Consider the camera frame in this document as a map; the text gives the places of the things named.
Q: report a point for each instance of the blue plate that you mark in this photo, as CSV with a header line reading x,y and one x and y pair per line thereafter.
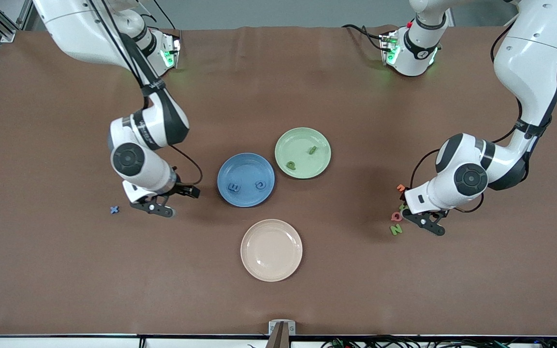
x,y
247,169

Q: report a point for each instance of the blue letter c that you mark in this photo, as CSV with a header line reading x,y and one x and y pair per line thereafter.
x,y
257,184

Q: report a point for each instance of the aluminium frame profile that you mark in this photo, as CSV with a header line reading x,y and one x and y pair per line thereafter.
x,y
7,35

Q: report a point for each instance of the green plate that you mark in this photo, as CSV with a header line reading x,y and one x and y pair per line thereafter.
x,y
315,166

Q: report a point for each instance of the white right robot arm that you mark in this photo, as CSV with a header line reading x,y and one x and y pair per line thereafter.
x,y
80,34

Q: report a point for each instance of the green letter P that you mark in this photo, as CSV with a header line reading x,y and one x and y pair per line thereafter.
x,y
289,166

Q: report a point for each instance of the blue letter E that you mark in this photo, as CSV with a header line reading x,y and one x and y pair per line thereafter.
x,y
233,187

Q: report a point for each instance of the brown table cover sheet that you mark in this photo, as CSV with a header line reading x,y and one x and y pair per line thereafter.
x,y
65,270

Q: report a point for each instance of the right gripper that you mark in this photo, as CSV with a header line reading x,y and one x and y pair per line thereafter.
x,y
182,190

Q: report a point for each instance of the beige plate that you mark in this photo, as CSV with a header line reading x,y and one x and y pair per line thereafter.
x,y
271,250

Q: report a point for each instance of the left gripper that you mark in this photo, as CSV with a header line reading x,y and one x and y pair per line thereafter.
x,y
403,195

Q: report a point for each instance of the white table edge rail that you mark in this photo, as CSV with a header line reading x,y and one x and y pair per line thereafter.
x,y
41,344

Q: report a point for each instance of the orange letter E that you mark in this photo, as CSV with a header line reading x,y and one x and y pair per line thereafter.
x,y
400,187

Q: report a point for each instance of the green letter N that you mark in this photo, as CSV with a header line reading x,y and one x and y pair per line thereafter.
x,y
396,230

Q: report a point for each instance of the pink letter Q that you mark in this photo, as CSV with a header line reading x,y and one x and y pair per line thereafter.
x,y
393,217

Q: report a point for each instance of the silver clamp bracket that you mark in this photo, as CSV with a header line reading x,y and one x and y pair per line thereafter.
x,y
272,326

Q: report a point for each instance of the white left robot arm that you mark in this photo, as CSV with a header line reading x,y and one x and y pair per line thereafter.
x,y
530,58

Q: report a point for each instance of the grey tapered post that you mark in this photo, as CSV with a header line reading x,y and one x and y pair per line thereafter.
x,y
278,339

